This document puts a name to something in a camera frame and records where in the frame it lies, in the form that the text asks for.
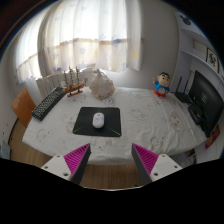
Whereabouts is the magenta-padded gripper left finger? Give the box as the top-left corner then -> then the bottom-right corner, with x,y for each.
40,143 -> 92,186

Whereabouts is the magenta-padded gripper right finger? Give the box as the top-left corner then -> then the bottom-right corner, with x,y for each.
131,143 -> 184,186

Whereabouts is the white cartoon-print computer mouse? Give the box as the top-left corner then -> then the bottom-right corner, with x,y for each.
92,112 -> 106,129

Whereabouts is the black mouse pad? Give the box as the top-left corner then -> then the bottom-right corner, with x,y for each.
72,106 -> 123,138

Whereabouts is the white printed tablecloth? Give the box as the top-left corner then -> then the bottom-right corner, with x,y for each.
21,85 -> 208,166

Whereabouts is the red printed box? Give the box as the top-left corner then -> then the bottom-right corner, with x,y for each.
204,123 -> 222,150

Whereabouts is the black desktop device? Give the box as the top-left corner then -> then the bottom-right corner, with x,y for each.
187,103 -> 205,126

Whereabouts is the black keyboard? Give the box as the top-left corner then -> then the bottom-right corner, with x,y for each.
31,86 -> 67,122

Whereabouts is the orange wooden chair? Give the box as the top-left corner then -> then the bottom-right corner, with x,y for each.
10,87 -> 37,129

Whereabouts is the black router with antennas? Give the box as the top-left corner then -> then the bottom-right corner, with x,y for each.
174,75 -> 194,104

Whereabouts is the wooden model sailing ship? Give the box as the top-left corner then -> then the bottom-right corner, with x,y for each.
62,65 -> 86,98

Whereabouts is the cartoon boy figurine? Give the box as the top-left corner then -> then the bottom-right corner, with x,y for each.
152,71 -> 172,98

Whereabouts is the white radiator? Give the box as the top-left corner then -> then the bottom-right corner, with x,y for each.
35,68 -> 98,99

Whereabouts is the black monitor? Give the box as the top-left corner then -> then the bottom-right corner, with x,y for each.
188,69 -> 224,138

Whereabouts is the large white conch shell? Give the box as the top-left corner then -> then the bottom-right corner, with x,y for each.
87,68 -> 116,100

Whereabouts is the white shelf unit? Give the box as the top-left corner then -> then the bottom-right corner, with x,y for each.
171,11 -> 224,101

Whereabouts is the white star-print curtain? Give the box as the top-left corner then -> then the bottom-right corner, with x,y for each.
14,0 -> 144,84

